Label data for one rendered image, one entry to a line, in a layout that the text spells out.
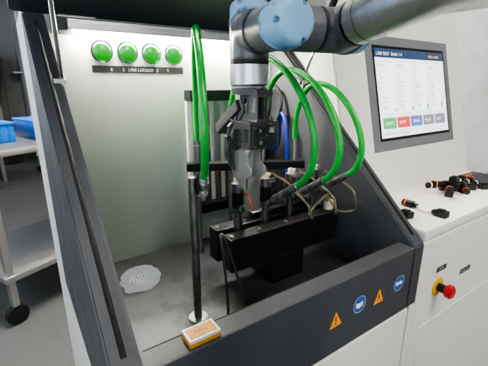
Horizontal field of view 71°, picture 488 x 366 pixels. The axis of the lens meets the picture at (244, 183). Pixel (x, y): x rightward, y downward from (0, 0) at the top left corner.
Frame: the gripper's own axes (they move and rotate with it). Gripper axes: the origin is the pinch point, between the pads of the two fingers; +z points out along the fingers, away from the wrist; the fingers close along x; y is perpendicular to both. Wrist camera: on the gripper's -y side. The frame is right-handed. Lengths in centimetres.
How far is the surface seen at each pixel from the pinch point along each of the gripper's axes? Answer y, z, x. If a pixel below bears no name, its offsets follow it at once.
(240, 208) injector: -1.1, 6.1, -0.4
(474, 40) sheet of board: -51, -48, 212
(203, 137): 11.9, -12.6, -15.6
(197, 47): 5.0, -26.5, -12.4
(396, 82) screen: -6, -21, 63
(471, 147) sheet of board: -38, 18, 203
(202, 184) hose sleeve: 6.2, -3.2, -13.1
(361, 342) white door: 22.6, 32.8, 14.9
